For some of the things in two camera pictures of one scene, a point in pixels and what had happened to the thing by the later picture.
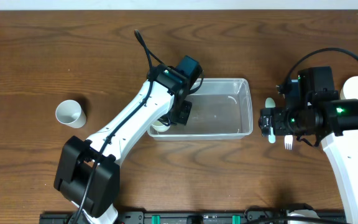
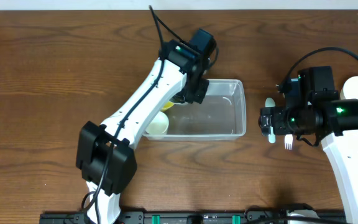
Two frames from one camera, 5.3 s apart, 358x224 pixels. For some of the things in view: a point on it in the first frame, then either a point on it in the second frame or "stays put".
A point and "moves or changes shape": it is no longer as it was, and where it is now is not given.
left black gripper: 183,111 to 196,94
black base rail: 194,217 stays put
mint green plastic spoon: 270,102 stays put
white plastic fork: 288,140 stays put
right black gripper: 266,121 stays put
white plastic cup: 160,127 moves or changes shape
